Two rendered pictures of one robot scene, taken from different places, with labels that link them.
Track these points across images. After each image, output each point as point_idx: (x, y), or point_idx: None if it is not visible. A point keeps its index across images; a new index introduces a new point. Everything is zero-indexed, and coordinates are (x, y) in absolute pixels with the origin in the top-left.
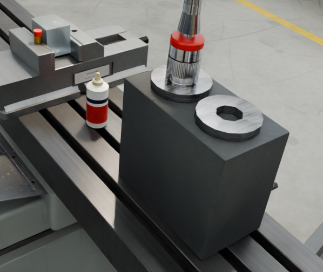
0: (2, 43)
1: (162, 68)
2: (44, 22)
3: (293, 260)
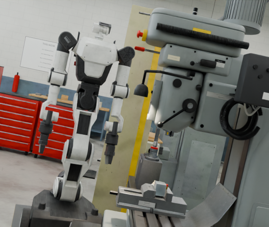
0: (164, 225)
1: (154, 158)
2: (163, 183)
3: (135, 178)
